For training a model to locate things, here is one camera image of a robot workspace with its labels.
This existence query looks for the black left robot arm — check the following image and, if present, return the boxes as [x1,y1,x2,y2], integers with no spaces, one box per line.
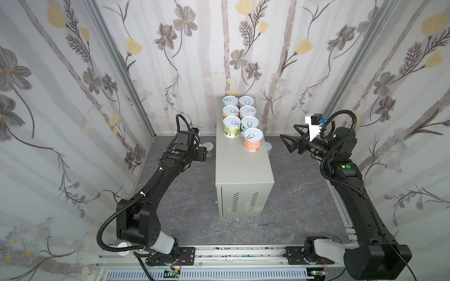
[96,114,207,263]

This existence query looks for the brown labelled can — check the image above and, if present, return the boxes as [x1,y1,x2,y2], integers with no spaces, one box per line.
[243,128,264,152]

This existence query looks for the pink brown can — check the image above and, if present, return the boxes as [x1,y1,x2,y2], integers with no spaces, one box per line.
[266,141,273,155]

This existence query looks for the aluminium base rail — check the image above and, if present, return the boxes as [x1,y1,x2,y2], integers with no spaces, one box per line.
[95,245,352,281]

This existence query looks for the teal labelled can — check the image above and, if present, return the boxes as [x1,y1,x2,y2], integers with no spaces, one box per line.
[222,96,239,107]

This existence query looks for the pink labelled can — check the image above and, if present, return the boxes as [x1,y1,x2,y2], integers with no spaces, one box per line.
[239,105,257,119]

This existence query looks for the green labelled can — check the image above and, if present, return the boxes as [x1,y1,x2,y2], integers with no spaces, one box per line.
[223,116,241,138]

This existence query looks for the grey metal cabinet box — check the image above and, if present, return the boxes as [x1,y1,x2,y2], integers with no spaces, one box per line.
[215,97,274,218]

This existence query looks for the yellow labelled can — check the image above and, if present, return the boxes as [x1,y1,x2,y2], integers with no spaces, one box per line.
[222,105,240,119]

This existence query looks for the right steel scissors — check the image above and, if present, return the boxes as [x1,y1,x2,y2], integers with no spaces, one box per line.
[247,220,274,229]

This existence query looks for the left steel scissors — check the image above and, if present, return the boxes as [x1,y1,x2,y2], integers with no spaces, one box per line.
[213,220,237,235]

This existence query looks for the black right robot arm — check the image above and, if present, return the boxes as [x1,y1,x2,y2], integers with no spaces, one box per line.
[280,110,412,281]

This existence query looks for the orange labelled can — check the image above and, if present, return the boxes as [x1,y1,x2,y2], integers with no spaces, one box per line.
[239,96,255,108]

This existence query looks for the steel scissors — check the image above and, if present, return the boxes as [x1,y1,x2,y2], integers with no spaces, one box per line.
[247,220,274,229]
[213,220,237,235]

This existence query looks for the white bottle on rail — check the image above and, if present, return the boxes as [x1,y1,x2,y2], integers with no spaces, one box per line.
[117,242,132,258]

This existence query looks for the pale teal can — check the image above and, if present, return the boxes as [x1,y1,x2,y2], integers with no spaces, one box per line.
[241,116,260,131]

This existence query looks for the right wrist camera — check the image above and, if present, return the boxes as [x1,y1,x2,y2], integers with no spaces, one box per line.
[305,114,325,142]

